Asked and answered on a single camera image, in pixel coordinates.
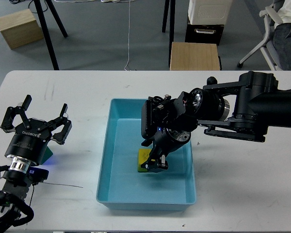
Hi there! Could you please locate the light wooden box left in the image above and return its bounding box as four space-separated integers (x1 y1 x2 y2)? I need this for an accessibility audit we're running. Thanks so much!
0 9 44 50

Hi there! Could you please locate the yellow block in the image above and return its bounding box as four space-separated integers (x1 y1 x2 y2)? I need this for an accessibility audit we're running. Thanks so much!
137 149 151 172

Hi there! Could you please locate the black drawer cabinet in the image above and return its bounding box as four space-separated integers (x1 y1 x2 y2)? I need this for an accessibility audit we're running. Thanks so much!
185 20 225 46

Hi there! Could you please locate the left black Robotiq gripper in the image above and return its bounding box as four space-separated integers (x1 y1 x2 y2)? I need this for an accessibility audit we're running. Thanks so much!
0 95 72 165

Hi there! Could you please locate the blue plastic bin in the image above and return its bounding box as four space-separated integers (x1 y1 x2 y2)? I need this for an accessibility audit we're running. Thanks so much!
97 99 197 211

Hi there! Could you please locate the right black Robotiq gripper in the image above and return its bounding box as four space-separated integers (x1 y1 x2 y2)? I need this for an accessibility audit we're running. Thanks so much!
141 128 191 173

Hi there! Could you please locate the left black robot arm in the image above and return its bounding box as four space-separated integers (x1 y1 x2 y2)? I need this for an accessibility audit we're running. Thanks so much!
0 95 72 233

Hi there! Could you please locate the white ventilated appliance box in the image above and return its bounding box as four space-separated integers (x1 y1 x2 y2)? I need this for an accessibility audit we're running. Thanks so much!
188 0 233 25

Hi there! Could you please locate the white office chair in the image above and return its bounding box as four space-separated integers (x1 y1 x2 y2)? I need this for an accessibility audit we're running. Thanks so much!
237 0 284 71

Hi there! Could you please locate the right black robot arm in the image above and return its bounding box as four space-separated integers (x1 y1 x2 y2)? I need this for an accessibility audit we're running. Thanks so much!
140 71 291 172

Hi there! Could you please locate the seated person in jeans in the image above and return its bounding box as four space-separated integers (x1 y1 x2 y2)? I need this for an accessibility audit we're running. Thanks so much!
273 0 291 70

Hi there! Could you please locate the black table leg centre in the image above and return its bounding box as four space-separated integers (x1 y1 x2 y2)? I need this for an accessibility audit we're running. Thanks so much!
162 0 176 67

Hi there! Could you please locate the white hanging cable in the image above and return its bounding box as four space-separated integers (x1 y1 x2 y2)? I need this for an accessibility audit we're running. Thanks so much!
124 0 132 71

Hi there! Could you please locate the green block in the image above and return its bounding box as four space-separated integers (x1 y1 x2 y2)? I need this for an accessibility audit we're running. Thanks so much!
40 147 53 165

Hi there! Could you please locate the black tripod legs left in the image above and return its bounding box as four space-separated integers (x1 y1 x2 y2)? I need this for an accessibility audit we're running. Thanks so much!
33 0 69 71

